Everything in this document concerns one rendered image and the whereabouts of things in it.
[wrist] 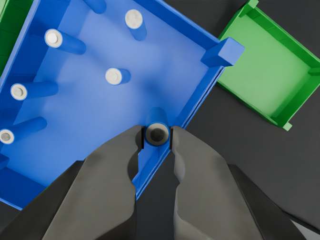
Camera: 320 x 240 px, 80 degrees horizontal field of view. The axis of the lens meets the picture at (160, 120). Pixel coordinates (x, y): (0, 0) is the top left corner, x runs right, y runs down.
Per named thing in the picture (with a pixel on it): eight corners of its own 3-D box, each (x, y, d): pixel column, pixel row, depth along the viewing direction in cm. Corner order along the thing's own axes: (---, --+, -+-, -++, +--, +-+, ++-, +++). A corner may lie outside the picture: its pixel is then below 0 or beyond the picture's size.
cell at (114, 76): (126, 85, 26) (116, 89, 20) (115, 78, 26) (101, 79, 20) (133, 74, 26) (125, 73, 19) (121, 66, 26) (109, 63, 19)
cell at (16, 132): (44, 131, 27) (9, 148, 21) (31, 125, 27) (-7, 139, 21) (49, 120, 27) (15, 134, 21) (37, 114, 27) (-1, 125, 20)
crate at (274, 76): (316, 70, 57) (341, 69, 50) (271, 124, 61) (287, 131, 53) (239, 7, 53) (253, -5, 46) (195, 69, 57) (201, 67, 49)
